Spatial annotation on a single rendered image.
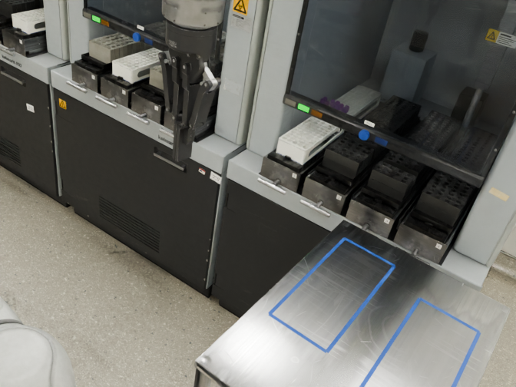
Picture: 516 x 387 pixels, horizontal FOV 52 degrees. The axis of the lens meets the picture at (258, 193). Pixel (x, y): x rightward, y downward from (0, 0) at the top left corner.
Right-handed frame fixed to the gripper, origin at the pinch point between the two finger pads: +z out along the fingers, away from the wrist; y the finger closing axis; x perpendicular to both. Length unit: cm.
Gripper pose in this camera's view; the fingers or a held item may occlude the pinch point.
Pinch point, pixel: (183, 140)
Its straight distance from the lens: 89.8
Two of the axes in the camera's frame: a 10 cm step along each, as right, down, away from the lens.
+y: 6.9, 5.1, -5.2
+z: -1.5, 8.0, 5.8
